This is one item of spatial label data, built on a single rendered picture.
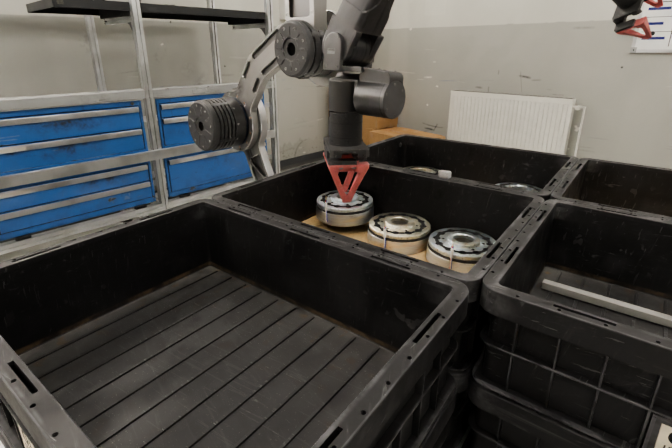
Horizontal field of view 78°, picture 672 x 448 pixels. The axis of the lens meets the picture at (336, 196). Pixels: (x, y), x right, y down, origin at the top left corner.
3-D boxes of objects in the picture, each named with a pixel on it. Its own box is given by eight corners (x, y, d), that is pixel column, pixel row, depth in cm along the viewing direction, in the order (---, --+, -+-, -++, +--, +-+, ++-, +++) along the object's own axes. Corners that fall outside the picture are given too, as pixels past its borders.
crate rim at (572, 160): (331, 168, 84) (331, 156, 83) (402, 142, 106) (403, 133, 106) (545, 212, 61) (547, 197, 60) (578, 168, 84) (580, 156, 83)
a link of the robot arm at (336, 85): (344, 71, 70) (321, 73, 66) (377, 73, 66) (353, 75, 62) (344, 112, 73) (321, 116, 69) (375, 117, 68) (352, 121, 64)
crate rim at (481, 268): (207, 211, 61) (205, 196, 61) (331, 168, 84) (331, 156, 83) (473, 307, 39) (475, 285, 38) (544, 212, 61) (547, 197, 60)
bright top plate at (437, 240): (418, 249, 61) (418, 245, 61) (441, 226, 69) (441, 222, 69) (489, 267, 56) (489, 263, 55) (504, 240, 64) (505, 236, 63)
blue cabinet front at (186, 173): (168, 197, 241) (154, 99, 222) (267, 171, 290) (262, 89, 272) (171, 198, 239) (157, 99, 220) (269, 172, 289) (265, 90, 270)
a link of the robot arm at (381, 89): (360, 38, 70) (324, 32, 64) (419, 37, 62) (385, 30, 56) (354, 110, 73) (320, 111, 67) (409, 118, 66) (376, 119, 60)
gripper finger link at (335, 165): (360, 192, 77) (362, 142, 74) (368, 206, 70) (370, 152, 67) (324, 193, 76) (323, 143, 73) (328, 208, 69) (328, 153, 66)
